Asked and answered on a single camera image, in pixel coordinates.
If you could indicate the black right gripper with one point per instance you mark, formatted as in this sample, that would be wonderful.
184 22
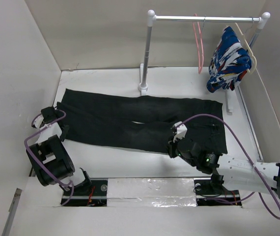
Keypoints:
171 145

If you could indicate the black trousers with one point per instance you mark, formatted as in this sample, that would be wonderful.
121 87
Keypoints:
142 123

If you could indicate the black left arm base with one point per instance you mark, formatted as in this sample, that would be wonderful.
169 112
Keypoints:
94 195

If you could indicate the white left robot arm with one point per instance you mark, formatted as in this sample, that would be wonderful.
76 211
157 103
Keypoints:
49 158

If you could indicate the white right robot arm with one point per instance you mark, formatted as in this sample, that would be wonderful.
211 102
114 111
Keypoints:
226 171

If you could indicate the pink plastic hanger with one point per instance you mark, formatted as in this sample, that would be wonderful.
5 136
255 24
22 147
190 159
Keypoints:
199 45

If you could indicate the cream plastic hanger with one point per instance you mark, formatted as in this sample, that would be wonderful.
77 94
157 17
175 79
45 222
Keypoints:
246 46

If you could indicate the blue patterned garment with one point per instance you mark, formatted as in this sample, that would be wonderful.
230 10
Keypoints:
229 64

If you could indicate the white metal clothes rack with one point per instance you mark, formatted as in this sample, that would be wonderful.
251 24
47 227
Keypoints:
170 41

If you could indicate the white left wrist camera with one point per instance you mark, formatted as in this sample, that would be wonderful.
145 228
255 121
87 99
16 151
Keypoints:
38 122

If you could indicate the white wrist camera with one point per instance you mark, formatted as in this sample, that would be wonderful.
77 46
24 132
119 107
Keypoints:
179 131
38 122

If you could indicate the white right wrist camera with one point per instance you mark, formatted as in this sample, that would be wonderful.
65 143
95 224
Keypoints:
179 131

